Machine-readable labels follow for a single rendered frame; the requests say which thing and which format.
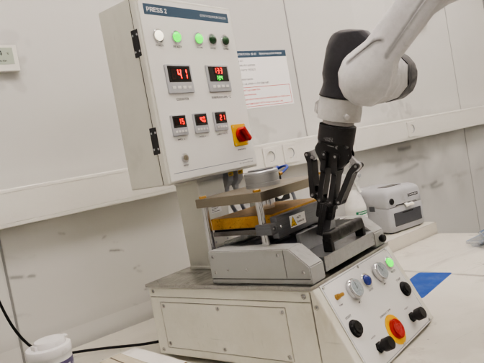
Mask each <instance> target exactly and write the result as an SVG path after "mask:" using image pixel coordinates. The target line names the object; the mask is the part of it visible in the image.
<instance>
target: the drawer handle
mask: <svg viewBox="0 0 484 363"><path fill-rule="evenodd" d="M354 232H355V234H356V236H364V235H366V233H365V228H364V223H363V219H362V218H354V219H352V220H350V221H347V222H345V223H343V224H341V225H338V226H336V227H335V228H332V229H330V230H327V231H325V232H323V234H322V236H323V239H322V241H323V248H324V252H333V251H335V246H334V242H336V241H338V240H340V239H342V238H344V237H346V236H348V235H350V234H352V233H354Z"/></svg>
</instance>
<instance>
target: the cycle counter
mask: <svg viewBox="0 0 484 363"><path fill-rule="evenodd" d="M170 71H171V78H172V81H189V76H188V71H187V68H170Z"/></svg>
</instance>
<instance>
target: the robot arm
mask: <svg viewBox="0 0 484 363"><path fill-rule="evenodd" d="M456 1H459V0H395V1H394V3H393V4H392V6H391V7H390V8H389V9H388V11H387V12H386V14H385V15H384V17H383V18H382V19H381V20H380V22H379V23H378V24H377V26H376V27H375V28H374V30H373V31H372V33H370V32H369V31H368V30H356V29H347V30H339V31H338V32H335V33H333V34H332V36H331V37H330V39H329V41H328V44H327V47H326V53H325V58H324V63H323V71H322V76H323V85H322V87H321V90H320V93H319V95H320V96H319V100H318V101H317V102H315V108H314V112H316V113H317V114H318V118H320V119H322V120H323V121H322V122H319V128H318V143H317V144H316V146H315V149H313V150H311V151H308V152H305V153H304V157H305V160H306V161H307V164H308V181H309V190H310V197H311V198H314V199H315V200H316V201H317V203H318V204H317V209H316V217H318V227H317V233H316V234H317V235H320V236H322V234H323V232H325V231H327V230H330V226H331V221H332V220H333V219H334V218H335V214H336V206H337V205H342V204H344V203H346V201H347V198H348V196H349V193H350V191H351V188H352V186H353V183H354V180H355V179H356V176H357V173H358V172H359V171H360V170H361V169H362V167H363V166H364V164H363V163H362V162H358V160H356V159H355V157H354V150H353V147H354V141H355V135H356V131H357V127H356V126H354V123H359V122H361V117H362V108H363V106H366V107H372V106H375V105H376V104H382V103H385V102H386V103H387V102H392V101H395V100H399V99H403V98H405V97H406V96H408V95H409V94H410V93H411V92H412V91H413V90H414V88H415V86H416V82H417V78H418V71H417V68H416V64H415V63H414V62H413V61H412V59H411V58H410V57H409V56H408V55H406V54H404V53H405V52H406V51H407V49H408V48H409V47H410V46H411V44H412V43H413V41H414V40H415V39H416V38H417V36H418V35H419V33H420V32H421V31H422V29H423V28H424V27H425V26H426V24H427V23H428V22H429V20H430V19H431V18H432V17H433V15H434V14H435V13H437V12H438V11H439V10H441V9H443V8H444V7H445V6H447V5H448V4H451V3H453V2H456ZM317 158H318V159H319V161H320V163H321V165H320V171H321V174H320V180H319V173H318V160H317ZM348 162H350V164H349V170H348V172H347V174H346V177H345V179H344V182H343V184H342V187H341V190H340V186H341V177H342V174H343V172H344V167H345V166H346V165H347V164H348ZM330 178H331V183H330ZM329 183H330V189H329V194H328V188H329ZM327 200H328V201H327Z"/></svg>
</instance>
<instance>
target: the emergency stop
mask: <svg viewBox="0 0 484 363"><path fill-rule="evenodd" d="M389 327H390V330H391V332H392V334H393V335H394V337H396V338H397V339H401V338H403V337H404V336H405V329H404V327H403V324H402V323H401V322H400V321H399V320H398V319H396V318H394V319H392V320H390V322H389Z"/></svg>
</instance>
